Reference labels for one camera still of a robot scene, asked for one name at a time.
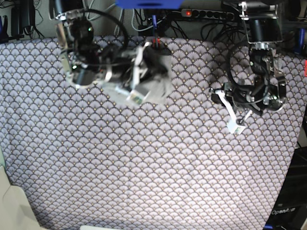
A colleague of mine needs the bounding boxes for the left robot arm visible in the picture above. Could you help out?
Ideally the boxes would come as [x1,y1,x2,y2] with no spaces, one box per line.
[210,0,287,134]

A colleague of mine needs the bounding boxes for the red centre table clamp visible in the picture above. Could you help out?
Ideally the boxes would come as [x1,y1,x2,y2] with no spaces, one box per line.
[153,37,160,50]

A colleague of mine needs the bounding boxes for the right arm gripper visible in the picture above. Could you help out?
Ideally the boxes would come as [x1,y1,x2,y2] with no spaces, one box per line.
[102,42,152,105]

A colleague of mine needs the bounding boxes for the red right edge clamp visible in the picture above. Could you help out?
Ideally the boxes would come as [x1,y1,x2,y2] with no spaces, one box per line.
[304,60,307,77]

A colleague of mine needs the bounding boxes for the black power strip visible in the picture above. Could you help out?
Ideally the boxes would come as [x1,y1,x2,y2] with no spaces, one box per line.
[180,9,235,21]

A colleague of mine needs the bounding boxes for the black power adapter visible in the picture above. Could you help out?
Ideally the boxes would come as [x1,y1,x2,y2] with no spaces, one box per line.
[11,0,35,36]

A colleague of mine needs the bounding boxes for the black OpenArm box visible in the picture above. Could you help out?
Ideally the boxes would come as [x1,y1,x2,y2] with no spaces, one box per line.
[264,147,307,230]

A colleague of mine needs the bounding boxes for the blue overhead mount plate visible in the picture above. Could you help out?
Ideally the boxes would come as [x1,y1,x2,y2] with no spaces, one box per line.
[116,0,183,9]

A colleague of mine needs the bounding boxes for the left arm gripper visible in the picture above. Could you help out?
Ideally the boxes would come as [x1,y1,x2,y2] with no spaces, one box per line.
[209,82,267,135]

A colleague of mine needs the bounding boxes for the fan-patterned purple table cloth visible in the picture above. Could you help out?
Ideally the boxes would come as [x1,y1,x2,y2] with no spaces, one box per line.
[0,38,307,230]

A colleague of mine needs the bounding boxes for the white object bottom left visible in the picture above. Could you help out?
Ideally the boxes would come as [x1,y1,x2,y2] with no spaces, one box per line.
[0,153,41,230]

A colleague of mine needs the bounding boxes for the light grey T-shirt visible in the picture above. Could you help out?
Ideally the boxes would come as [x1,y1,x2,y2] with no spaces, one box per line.
[103,45,174,106]

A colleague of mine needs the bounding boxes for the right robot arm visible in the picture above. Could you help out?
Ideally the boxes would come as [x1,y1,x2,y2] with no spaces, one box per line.
[49,0,152,106]

